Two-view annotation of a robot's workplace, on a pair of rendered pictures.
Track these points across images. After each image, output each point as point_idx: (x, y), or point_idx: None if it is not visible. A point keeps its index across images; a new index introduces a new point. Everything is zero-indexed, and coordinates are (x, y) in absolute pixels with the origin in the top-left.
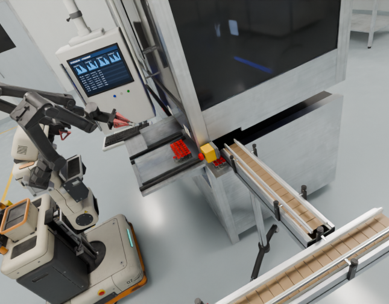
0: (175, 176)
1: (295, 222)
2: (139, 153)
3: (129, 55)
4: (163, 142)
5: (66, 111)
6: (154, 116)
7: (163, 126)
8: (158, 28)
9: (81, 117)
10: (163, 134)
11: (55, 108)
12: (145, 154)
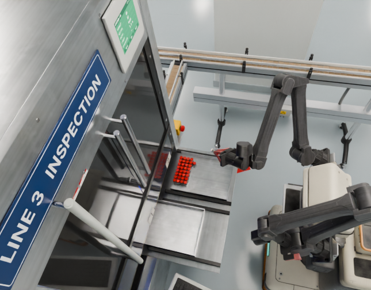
0: (205, 152)
1: (180, 71)
2: (216, 209)
3: None
4: (187, 202)
5: (266, 109)
6: None
7: (166, 239)
8: (158, 61)
9: (257, 135)
10: (176, 222)
11: (272, 81)
12: (213, 196)
